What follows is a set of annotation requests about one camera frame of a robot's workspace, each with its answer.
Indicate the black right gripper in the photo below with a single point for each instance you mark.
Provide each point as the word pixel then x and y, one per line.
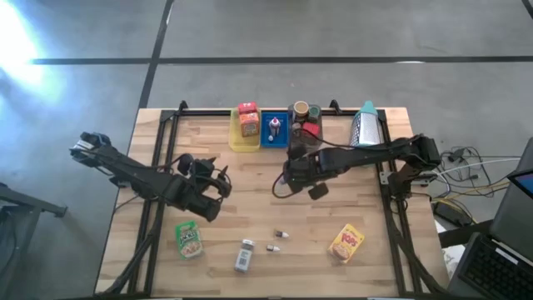
pixel 306 175

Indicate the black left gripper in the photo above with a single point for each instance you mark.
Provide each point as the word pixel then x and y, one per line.
pixel 208 183

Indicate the gold spice tin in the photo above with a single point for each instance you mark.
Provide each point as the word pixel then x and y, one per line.
pixel 311 128

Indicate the orange Mini-Wheats cereal box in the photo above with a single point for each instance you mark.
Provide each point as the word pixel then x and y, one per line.
pixel 249 125

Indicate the green-label oregano jar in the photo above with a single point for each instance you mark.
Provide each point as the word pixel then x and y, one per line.
pixel 313 112

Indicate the red Froot Loops box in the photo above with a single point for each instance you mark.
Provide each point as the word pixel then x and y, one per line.
pixel 247 107

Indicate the green Apple Jacks box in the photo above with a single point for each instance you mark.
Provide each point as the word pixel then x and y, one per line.
pixel 188 239

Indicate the yellow Corn Pops box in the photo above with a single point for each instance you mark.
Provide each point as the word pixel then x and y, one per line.
pixel 346 243

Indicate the white-label bagel seasoning jar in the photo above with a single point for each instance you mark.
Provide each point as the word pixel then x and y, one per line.
pixel 244 255

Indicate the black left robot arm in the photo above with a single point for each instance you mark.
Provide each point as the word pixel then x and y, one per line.
pixel 137 175

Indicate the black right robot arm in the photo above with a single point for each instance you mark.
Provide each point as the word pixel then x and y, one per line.
pixel 375 154

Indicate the grey translucent plastic bin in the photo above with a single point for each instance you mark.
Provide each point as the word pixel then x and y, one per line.
pixel 308 143

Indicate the yellow plastic bin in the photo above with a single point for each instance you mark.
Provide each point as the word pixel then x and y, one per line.
pixel 243 143

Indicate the blue plastic bin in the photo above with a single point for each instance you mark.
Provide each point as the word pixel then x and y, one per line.
pixel 281 141

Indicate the gold-lidded jar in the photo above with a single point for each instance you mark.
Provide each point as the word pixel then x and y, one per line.
pixel 300 108

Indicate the black table clamp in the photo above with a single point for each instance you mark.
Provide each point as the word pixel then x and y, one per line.
pixel 333 104
pixel 182 104

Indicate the teal-framed metal box grater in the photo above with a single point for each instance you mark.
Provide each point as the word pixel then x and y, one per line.
pixel 366 125

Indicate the black power brick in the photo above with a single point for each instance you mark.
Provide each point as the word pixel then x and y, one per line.
pixel 447 212

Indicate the black support bar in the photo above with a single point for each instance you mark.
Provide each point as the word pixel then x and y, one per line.
pixel 462 235

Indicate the white paper sheet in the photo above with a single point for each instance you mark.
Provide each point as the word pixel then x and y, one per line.
pixel 451 258

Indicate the black metal stand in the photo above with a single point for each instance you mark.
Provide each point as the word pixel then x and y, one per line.
pixel 25 206

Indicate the dark grey open laptop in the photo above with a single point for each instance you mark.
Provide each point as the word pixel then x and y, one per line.
pixel 491 271

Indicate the laptop with blue screen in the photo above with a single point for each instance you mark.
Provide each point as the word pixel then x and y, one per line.
pixel 522 183

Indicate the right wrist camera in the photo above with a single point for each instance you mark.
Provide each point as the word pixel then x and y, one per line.
pixel 296 152

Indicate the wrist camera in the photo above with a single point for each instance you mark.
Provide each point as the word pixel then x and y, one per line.
pixel 186 163
pixel 296 152

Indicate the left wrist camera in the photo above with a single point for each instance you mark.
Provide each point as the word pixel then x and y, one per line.
pixel 186 163

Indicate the black table base frame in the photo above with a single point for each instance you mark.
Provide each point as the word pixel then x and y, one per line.
pixel 200 112

